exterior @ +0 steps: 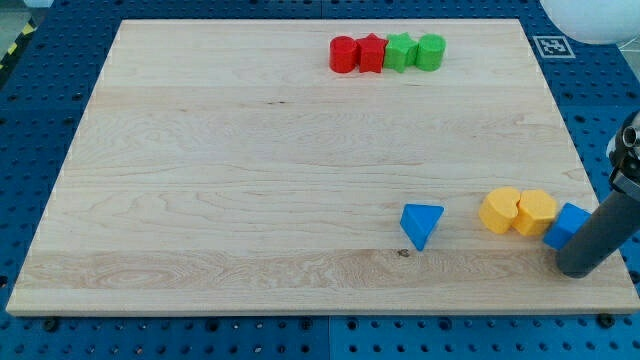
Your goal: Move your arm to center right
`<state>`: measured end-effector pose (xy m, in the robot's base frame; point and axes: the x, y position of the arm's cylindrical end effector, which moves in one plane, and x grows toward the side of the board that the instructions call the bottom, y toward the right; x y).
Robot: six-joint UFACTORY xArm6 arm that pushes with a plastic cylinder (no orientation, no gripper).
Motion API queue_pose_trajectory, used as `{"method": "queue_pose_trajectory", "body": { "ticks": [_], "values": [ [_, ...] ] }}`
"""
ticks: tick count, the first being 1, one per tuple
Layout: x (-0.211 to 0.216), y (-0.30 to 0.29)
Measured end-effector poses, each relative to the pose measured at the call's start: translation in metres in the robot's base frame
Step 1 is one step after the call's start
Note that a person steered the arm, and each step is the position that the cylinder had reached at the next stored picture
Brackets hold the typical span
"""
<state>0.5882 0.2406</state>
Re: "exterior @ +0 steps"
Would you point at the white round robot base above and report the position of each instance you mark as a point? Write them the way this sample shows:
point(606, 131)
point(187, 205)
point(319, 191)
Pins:
point(597, 22)

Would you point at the light wooden board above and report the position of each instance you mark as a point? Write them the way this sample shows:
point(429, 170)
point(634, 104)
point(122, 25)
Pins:
point(222, 168)

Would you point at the blue triangle block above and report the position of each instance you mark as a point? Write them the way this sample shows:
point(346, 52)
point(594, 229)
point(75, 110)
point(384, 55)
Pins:
point(418, 221)

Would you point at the red cylinder block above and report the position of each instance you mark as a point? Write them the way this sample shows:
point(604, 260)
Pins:
point(343, 54)

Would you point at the red star block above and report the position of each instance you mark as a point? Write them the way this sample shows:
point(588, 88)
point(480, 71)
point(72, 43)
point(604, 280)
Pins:
point(371, 53)

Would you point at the green star block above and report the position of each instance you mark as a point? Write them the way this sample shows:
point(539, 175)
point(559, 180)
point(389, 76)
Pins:
point(400, 52)

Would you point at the green cylinder block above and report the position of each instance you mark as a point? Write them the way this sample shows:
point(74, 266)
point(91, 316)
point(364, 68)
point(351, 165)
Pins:
point(430, 52)

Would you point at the yellow heart block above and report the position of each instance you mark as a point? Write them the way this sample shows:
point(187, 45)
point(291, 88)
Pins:
point(499, 209)

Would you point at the yellow hexagon block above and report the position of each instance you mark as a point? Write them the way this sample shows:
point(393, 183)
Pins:
point(536, 211)

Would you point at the blue cube block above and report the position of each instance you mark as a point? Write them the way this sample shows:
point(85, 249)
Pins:
point(568, 222)

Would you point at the white fiducial marker tag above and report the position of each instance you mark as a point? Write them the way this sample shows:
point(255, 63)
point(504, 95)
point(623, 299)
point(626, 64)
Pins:
point(553, 47)

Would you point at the blue perforated table mat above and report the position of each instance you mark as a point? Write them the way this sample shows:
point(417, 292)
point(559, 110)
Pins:
point(41, 105)

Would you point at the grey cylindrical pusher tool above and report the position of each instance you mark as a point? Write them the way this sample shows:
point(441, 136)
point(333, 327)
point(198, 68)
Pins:
point(614, 222)

